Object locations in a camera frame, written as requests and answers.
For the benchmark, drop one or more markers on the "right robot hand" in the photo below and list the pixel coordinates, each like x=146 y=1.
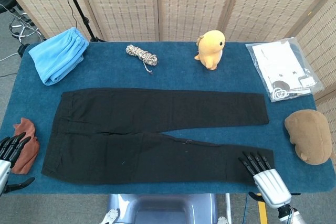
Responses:
x=271 y=184

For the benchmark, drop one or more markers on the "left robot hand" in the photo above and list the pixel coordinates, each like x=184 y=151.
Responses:
x=6 y=148

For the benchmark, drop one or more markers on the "black trousers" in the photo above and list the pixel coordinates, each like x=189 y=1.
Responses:
x=131 y=134

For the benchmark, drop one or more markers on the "rust orange cloth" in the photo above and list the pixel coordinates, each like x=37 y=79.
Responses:
x=25 y=150

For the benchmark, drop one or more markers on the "brown plush toy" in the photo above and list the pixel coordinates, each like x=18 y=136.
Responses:
x=309 y=134

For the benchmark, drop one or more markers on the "folded light blue fleece garment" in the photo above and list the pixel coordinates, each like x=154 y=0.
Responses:
x=59 y=56

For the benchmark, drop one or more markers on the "blue-grey robot torso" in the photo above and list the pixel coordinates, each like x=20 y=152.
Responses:
x=160 y=208

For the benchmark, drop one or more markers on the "clear plastic bag with papers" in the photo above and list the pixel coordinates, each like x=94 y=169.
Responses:
x=283 y=69

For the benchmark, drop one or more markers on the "chrome stool base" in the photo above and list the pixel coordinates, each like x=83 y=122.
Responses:
x=22 y=28

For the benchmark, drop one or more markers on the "dark blue table mat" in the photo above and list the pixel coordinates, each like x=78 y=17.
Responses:
x=178 y=77

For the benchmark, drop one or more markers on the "yellow plush toy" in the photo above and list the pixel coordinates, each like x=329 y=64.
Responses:
x=210 y=51

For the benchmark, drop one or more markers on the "black tripod stand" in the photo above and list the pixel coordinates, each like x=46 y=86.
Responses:
x=78 y=6

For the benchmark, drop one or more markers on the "bamboo folding screen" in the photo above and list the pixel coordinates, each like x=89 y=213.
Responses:
x=183 y=3

